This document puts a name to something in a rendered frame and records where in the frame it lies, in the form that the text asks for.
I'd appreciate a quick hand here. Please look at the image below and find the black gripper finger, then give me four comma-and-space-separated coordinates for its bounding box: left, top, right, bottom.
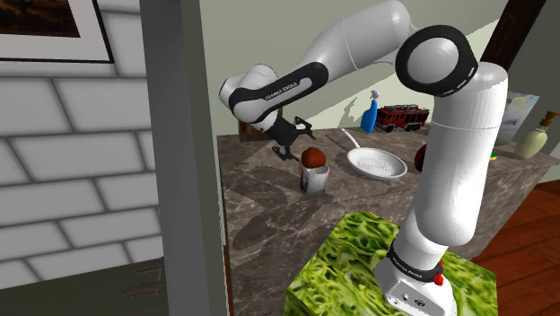
271, 144, 300, 162
293, 115, 318, 141

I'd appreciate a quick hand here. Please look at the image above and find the brown ball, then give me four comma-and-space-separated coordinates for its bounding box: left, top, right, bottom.
301, 146, 328, 169

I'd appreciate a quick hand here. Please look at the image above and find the brown wooden block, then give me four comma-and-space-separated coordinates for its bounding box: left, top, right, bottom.
237, 118, 274, 144

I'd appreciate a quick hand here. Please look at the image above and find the white cup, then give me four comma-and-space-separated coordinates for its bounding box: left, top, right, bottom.
299, 162, 330, 197

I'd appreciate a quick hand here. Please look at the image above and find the blue spray bottle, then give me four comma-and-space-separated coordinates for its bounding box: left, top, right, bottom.
360, 90, 381, 134

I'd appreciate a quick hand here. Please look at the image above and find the red toy fire truck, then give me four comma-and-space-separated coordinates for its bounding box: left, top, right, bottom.
375, 103, 431, 134

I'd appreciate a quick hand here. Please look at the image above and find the dark red round object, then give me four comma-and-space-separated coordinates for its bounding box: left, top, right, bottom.
413, 144, 428, 173

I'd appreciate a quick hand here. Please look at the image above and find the green patterned robot stand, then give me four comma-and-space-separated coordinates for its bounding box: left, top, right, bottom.
284, 210, 500, 316

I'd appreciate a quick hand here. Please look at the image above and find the pale printed box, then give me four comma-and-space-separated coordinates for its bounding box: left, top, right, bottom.
494, 91, 541, 147

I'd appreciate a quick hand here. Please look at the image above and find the cream soap dispenser bottle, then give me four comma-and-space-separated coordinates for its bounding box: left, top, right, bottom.
513, 110, 560, 160

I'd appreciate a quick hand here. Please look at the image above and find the dark brown wooden beam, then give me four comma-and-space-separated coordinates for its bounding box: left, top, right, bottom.
479, 0, 548, 72

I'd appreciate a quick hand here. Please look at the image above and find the grey drawer cabinet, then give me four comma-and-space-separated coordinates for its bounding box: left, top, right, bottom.
0, 257, 170, 316

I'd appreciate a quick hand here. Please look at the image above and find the white colander with handle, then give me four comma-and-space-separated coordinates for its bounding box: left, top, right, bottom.
340, 127, 409, 181

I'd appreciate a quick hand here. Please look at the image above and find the framed wall picture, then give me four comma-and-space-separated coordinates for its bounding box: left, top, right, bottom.
0, 0, 116, 65

